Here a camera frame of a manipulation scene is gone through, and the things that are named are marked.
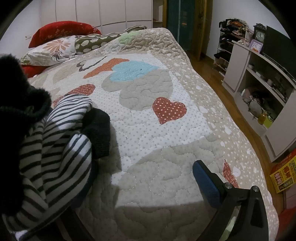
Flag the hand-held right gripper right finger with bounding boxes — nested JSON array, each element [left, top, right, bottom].
[[193, 160, 270, 241]]

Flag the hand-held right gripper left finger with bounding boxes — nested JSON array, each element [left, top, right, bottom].
[[69, 208, 96, 241]]

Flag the black pants with striped lining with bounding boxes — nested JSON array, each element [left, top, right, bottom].
[[0, 54, 111, 241]]

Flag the yellow printed box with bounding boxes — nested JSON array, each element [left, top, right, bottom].
[[269, 155, 296, 194]]

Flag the heart patterned quilt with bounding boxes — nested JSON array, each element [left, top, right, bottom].
[[26, 27, 280, 241]]

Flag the yellow bottle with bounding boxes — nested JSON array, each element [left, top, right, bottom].
[[257, 111, 268, 126]]

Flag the grey round pot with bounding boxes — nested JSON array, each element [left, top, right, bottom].
[[248, 100, 263, 116]]

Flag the red object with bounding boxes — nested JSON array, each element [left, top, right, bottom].
[[279, 207, 296, 235]]

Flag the white television cabinet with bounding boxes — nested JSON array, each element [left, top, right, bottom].
[[221, 40, 296, 163]]

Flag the shoe rack with shoes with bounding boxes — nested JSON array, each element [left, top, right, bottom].
[[213, 19, 254, 77]]

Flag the black television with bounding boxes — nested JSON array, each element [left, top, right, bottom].
[[261, 25, 296, 78]]

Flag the wooden door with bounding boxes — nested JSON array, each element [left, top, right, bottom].
[[194, 0, 213, 62]]

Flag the dark mantel clock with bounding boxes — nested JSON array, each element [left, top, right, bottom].
[[253, 23, 267, 44]]

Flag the green door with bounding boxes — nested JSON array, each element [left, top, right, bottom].
[[167, 0, 197, 50]]

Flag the long red pillow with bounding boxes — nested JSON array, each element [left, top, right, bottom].
[[20, 65, 48, 79]]

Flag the white open shelf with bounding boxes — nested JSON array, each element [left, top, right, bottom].
[[151, 0, 165, 30]]

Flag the olive cloud print pillow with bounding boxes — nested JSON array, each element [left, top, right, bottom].
[[74, 33, 124, 55]]

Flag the white floral pillow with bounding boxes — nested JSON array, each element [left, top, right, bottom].
[[20, 35, 80, 67]]

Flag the red floral pillow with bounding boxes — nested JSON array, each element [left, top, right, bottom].
[[28, 21, 102, 48]]

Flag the white wardrobe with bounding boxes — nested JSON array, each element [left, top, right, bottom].
[[40, 0, 153, 29]]

